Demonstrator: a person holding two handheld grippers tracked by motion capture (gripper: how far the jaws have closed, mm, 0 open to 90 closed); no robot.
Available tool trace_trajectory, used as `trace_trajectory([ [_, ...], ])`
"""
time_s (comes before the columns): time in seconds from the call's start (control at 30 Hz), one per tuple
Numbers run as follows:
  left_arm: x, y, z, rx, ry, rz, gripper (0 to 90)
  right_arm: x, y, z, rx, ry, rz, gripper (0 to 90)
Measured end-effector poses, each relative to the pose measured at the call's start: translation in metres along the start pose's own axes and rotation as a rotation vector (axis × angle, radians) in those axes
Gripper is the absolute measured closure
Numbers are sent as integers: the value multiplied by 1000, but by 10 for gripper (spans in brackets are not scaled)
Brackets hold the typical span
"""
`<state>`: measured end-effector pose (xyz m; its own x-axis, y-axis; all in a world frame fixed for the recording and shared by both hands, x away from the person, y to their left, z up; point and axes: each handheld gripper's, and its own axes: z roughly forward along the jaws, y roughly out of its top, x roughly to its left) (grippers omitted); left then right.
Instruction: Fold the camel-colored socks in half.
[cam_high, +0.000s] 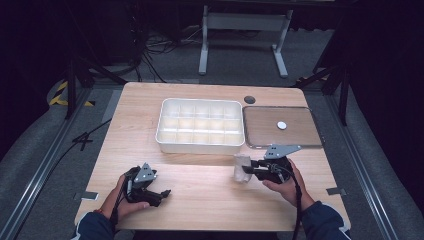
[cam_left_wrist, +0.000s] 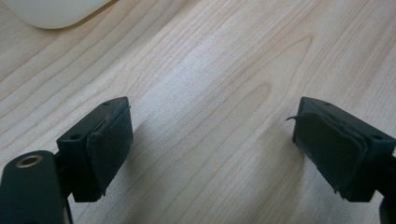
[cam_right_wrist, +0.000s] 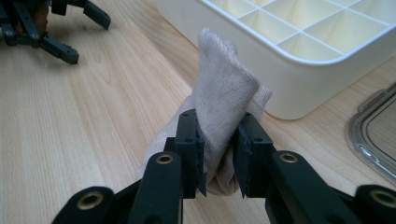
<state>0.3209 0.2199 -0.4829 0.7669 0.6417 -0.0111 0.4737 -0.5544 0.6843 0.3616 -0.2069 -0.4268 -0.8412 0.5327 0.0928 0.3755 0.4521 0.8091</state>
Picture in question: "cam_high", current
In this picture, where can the grey tape piece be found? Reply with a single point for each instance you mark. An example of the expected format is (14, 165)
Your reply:
(336, 191)
(89, 196)

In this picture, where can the person's right hand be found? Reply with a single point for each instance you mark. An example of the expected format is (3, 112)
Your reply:
(286, 191)

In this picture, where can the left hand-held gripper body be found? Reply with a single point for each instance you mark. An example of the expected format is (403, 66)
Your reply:
(145, 173)

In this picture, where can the black stand legs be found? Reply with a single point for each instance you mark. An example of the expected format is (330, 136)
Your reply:
(70, 90)
(343, 96)

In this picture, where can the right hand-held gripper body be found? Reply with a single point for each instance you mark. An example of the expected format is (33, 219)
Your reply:
(278, 173)

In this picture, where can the white compartment storage box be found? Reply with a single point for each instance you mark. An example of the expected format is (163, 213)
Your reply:
(200, 126)

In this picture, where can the aluminium floor rail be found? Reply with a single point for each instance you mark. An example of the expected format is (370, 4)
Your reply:
(363, 166)
(40, 173)

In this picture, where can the person's left hand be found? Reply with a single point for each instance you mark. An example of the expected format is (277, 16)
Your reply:
(128, 208)

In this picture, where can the beige sock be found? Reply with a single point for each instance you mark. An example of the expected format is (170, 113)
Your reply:
(240, 176)

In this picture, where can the clear lid with white knob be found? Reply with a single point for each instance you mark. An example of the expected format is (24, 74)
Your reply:
(266, 130)

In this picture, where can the yellow black floor tape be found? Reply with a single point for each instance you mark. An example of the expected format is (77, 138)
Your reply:
(56, 99)

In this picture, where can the white metal desk frame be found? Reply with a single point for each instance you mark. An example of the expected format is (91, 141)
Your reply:
(243, 21)

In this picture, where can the dark round table grommet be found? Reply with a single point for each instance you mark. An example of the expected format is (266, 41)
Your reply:
(249, 99)

